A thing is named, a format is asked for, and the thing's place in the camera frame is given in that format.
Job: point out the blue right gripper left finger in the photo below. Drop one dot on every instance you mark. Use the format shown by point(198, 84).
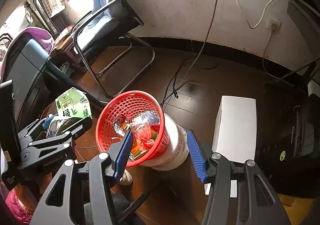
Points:
point(122, 155)

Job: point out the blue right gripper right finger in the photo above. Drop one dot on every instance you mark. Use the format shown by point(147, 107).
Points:
point(199, 158)

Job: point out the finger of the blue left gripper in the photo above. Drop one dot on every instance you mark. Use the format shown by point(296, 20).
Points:
point(73, 132)
point(47, 121)

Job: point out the green white tissue pack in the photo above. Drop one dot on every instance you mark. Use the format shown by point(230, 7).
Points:
point(72, 106)

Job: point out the red mesh trash basket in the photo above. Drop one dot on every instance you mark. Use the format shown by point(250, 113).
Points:
point(139, 112)

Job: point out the white plastic bucket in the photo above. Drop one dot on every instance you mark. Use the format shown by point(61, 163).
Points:
point(177, 151)

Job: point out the white box on floor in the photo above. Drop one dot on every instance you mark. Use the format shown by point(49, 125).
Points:
point(235, 133)

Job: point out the black chair blue cushion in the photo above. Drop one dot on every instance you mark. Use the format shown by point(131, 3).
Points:
point(108, 22)

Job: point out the purple tablecloth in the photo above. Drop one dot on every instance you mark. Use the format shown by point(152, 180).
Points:
point(41, 36)

